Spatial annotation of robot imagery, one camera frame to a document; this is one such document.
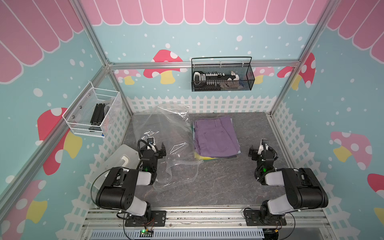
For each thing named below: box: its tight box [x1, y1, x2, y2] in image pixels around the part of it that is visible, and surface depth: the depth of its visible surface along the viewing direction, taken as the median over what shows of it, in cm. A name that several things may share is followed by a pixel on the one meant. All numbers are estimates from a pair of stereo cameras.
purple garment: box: [194, 117, 240, 158], surface depth 89 cm
